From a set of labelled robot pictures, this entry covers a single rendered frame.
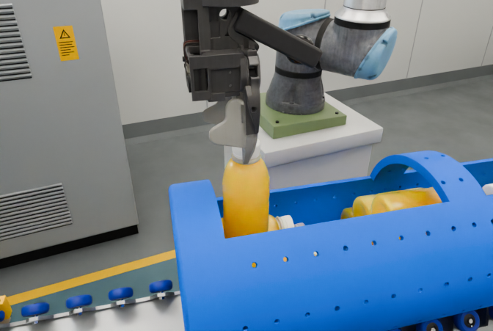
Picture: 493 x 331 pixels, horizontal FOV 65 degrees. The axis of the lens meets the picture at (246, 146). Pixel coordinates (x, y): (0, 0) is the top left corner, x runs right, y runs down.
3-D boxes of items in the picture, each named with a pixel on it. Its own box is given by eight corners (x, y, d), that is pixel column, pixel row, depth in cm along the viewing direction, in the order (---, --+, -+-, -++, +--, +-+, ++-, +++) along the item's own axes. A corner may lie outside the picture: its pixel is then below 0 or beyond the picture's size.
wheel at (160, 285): (147, 281, 74) (148, 292, 73) (171, 277, 75) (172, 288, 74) (149, 283, 78) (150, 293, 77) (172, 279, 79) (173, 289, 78)
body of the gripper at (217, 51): (186, 85, 51) (177, -13, 45) (249, 80, 53) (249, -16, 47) (193, 108, 44) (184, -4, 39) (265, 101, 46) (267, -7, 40)
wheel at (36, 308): (17, 304, 69) (17, 317, 68) (45, 300, 70) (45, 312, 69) (26, 305, 73) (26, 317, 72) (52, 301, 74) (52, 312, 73)
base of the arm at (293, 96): (254, 97, 103) (256, 60, 98) (300, 89, 110) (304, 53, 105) (287, 119, 91) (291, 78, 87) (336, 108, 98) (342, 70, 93)
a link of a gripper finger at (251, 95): (238, 128, 50) (235, 59, 47) (252, 126, 51) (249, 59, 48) (246, 139, 46) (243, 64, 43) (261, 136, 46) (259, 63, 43)
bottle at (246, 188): (274, 244, 63) (279, 143, 55) (255, 273, 58) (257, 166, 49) (236, 230, 66) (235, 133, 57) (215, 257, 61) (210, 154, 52)
